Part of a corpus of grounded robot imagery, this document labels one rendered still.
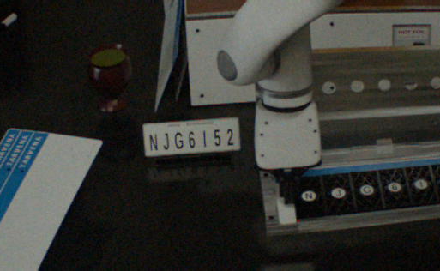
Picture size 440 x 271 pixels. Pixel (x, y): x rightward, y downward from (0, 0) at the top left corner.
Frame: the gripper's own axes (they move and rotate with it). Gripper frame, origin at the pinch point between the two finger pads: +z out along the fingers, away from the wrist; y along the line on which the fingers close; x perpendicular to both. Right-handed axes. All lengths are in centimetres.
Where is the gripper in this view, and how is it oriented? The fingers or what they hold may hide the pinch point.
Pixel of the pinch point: (288, 189)
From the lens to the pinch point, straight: 181.3
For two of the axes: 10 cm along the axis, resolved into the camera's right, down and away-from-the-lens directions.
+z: 0.5, 8.9, 4.5
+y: 10.0, -0.7, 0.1
